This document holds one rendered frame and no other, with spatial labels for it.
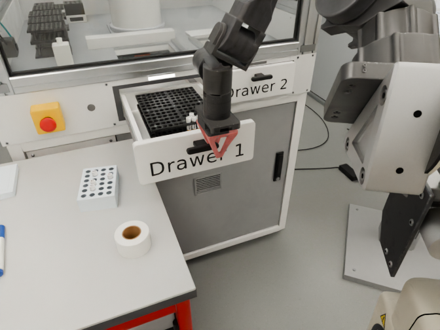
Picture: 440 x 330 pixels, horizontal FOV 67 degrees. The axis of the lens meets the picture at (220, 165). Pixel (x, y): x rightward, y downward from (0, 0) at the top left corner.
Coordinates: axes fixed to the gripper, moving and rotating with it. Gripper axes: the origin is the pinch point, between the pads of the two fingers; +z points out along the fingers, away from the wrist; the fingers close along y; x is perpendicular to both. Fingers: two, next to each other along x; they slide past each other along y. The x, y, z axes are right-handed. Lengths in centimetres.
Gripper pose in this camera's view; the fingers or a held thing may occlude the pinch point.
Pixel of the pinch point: (216, 150)
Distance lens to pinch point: 74.9
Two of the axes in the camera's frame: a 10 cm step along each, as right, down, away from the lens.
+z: -0.2, 8.0, 6.0
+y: -3.8, -5.6, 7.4
